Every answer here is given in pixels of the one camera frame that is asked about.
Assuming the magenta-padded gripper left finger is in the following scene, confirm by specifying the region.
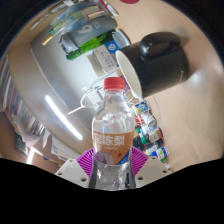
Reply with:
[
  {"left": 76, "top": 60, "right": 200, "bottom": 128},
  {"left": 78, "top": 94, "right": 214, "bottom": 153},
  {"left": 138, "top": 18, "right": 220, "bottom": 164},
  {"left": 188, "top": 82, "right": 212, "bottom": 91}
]
[{"left": 54, "top": 147, "right": 98, "bottom": 189}]

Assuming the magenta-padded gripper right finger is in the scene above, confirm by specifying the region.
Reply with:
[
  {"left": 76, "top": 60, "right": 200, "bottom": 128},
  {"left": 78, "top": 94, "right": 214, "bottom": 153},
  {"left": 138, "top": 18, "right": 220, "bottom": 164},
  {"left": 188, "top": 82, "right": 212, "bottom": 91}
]
[{"left": 128, "top": 146, "right": 173, "bottom": 189}]

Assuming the clear red-capped drink bottle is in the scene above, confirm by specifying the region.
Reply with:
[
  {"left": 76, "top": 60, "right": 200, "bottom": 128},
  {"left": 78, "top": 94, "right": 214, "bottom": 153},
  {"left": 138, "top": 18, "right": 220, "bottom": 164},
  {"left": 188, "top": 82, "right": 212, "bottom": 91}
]
[{"left": 91, "top": 76, "right": 136, "bottom": 191}]

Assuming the blue and white jar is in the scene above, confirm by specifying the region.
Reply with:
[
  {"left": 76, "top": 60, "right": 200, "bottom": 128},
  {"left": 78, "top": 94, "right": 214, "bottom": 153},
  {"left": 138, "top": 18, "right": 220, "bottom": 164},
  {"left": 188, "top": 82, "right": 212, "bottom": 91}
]
[{"left": 149, "top": 146, "right": 168, "bottom": 162}]

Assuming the dark brown green-capped bottle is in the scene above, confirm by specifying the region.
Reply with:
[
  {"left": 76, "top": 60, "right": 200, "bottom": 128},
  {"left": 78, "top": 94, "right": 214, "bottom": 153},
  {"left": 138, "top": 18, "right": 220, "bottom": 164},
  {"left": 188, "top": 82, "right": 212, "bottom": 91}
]
[{"left": 146, "top": 128, "right": 164, "bottom": 144}]

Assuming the red and white canister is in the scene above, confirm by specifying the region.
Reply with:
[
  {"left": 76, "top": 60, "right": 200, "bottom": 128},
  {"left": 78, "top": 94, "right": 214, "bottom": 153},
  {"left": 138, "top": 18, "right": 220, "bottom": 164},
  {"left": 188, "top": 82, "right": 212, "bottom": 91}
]
[{"left": 134, "top": 113, "right": 156, "bottom": 127}]

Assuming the white under-shelf light strip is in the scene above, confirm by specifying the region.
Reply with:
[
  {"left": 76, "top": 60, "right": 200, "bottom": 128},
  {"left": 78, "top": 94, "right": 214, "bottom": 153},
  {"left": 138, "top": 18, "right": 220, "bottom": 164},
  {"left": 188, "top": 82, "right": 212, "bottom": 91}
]
[{"left": 44, "top": 95, "right": 83, "bottom": 141}]

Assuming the white ceiling light tube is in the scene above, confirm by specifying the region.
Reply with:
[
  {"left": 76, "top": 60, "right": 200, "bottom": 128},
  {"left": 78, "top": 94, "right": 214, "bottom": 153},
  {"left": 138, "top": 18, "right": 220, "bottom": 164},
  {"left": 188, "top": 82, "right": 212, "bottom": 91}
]
[{"left": 26, "top": 148, "right": 36, "bottom": 165}]

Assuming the black mug white inside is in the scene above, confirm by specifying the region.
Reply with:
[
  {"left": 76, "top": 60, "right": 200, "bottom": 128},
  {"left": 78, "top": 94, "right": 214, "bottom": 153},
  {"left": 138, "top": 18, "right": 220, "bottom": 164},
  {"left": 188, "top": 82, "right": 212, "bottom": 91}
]
[{"left": 114, "top": 31, "right": 190, "bottom": 100}]

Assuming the blue and white carton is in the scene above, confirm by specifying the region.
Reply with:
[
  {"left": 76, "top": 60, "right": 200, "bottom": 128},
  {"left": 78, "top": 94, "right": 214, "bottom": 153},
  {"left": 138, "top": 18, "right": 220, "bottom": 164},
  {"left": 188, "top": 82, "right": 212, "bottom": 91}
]
[{"left": 87, "top": 41, "right": 129, "bottom": 79}]

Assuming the yellow-capped bottle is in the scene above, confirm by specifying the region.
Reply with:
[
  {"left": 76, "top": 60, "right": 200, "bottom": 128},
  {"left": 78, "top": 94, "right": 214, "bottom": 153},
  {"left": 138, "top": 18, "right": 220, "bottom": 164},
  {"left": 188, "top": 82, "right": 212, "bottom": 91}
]
[{"left": 41, "top": 23, "right": 81, "bottom": 47}]

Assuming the green-capped plastic bottle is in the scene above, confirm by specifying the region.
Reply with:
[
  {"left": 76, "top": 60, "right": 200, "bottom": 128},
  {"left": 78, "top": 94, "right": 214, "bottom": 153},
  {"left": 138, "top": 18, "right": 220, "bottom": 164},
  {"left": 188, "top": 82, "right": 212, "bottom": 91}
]
[{"left": 49, "top": 13, "right": 84, "bottom": 35}]

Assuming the flat round red coaster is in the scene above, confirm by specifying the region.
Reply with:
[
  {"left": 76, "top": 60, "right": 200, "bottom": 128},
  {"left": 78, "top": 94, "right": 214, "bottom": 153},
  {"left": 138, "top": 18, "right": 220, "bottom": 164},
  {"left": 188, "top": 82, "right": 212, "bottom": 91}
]
[{"left": 118, "top": 0, "right": 140, "bottom": 5}]

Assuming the white wall outlet with cables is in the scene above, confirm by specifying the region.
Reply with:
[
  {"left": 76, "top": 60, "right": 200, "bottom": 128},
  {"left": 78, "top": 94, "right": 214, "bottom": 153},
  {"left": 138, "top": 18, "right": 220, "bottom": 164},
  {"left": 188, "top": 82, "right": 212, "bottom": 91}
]
[{"left": 81, "top": 87, "right": 103, "bottom": 108}]

